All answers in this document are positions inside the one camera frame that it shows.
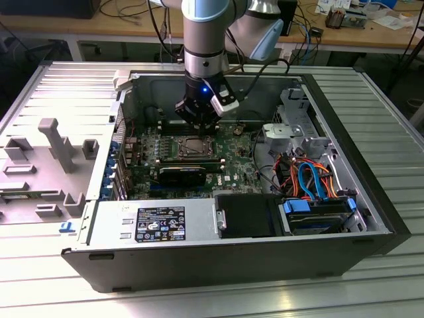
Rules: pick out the white printed label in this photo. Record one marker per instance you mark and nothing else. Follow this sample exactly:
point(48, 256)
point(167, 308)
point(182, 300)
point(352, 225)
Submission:
point(286, 57)

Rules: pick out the black flat box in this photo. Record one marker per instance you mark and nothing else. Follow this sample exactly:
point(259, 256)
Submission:
point(49, 8)

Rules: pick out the black upright box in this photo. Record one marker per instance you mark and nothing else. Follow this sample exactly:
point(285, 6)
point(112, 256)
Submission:
point(289, 16)

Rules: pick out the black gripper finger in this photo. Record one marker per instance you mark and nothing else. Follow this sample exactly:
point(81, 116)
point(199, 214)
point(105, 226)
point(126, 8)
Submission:
point(189, 111)
point(212, 120)

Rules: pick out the black graphics card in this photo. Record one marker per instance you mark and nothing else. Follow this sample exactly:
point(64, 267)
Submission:
point(180, 177)

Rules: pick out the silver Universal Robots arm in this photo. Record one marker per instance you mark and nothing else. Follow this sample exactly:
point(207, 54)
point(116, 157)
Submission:
point(202, 33)

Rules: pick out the silver disk bay cage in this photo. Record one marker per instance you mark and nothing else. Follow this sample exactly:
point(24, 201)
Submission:
point(281, 130)

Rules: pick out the white corner bracket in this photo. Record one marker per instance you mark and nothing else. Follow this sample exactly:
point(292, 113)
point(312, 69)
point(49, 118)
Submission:
point(121, 81)

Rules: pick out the brown coil transformer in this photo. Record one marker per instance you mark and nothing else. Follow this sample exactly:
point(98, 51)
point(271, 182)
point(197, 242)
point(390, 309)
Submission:
point(334, 18)

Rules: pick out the small black device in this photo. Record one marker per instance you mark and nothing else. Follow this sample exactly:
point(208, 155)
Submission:
point(316, 32)

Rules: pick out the long wooden desk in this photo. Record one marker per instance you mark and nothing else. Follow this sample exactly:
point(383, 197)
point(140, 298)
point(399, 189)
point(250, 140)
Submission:
point(49, 24)

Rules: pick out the thin metal locking lever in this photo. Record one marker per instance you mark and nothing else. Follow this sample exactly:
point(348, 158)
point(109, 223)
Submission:
point(190, 135)
point(197, 149)

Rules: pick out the CPU socket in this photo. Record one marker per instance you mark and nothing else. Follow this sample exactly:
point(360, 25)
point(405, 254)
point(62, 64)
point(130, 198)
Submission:
point(178, 156)

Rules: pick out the white camera box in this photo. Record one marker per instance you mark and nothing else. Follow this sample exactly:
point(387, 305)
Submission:
point(228, 106)

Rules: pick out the white papers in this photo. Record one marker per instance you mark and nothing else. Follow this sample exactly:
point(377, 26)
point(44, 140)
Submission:
point(394, 21)

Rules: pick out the black open PC case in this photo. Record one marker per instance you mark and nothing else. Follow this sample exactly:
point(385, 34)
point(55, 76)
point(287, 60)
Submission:
point(198, 265)

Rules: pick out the green motherboard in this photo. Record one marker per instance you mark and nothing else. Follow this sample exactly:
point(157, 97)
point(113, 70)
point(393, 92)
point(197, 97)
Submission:
point(232, 172)

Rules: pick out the hard disk in blue carrier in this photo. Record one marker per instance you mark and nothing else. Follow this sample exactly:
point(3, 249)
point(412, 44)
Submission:
point(311, 220)

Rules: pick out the grey parts rack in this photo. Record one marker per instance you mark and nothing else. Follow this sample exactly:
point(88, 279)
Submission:
point(39, 185)

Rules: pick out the small blue T-shaped bracket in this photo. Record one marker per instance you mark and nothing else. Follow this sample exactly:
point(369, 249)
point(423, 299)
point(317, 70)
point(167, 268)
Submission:
point(65, 227)

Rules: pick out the silver power supply with label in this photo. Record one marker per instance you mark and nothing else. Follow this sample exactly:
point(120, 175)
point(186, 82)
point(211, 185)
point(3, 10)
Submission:
point(109, 222)

